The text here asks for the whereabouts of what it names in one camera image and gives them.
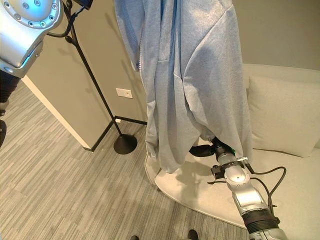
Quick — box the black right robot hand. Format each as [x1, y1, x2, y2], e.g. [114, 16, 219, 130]
[189, 136, 227, 158]

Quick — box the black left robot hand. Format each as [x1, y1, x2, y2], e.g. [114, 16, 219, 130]
[73, 0, 95, 11]

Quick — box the light grey zip hoodie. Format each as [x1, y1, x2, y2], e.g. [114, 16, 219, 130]
[113, 0, 254, 175]

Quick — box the black metal coat rack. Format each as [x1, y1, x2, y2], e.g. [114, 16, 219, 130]
[46, 0, 139, 155]

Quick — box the cream white sofa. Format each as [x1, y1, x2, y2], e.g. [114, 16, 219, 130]
[144, 62, 320, 230]

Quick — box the cream white cushion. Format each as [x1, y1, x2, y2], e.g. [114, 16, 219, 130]
[246, 74, 320, 159]

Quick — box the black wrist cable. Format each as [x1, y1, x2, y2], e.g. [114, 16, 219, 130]
[245, 161, 287, 209]

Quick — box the white wall socket plate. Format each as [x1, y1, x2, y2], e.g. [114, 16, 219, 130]
[115, 87, 134, 99]

